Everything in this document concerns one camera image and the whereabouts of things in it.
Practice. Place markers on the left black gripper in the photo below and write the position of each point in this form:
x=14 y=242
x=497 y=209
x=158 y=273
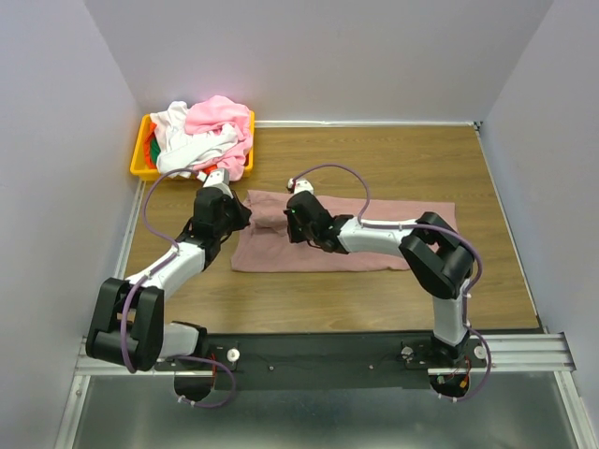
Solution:
x=239 y=211

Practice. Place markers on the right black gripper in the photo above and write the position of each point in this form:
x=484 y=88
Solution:
x=291 y=224

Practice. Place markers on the dusty pink mario t-shirt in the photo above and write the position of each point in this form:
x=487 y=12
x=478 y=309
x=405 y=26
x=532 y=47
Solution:
x=264 y=245

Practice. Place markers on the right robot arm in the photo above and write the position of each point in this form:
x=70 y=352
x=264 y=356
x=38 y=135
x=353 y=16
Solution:
x=444 y=263

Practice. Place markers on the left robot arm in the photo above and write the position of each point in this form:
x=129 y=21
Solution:
x=127 y=326

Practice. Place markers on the orange red t-shirt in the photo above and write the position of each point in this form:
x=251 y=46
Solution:
x=209 y=169

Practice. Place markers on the white t-shirt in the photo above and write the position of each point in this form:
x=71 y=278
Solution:
x=176 y=146

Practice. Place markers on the green t-shirt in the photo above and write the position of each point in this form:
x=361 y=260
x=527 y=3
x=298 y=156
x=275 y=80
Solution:
x=151 y=150

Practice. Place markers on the yellow plastic bin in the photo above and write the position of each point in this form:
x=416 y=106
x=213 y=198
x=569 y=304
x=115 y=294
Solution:
x=139 y=168

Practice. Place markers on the light pink t-shirt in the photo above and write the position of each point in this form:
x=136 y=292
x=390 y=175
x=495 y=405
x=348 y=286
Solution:
x=221 y=134

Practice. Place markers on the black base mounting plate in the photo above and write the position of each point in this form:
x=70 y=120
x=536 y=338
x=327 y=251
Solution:
x=327 y=361

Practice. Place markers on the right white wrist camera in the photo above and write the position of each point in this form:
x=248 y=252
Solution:
x=296 y=186

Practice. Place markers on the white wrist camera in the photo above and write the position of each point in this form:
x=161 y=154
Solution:
x=219 y=176
x=296 y=186

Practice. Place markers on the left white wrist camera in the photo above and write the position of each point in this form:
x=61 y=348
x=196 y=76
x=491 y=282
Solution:
x=219 y=176

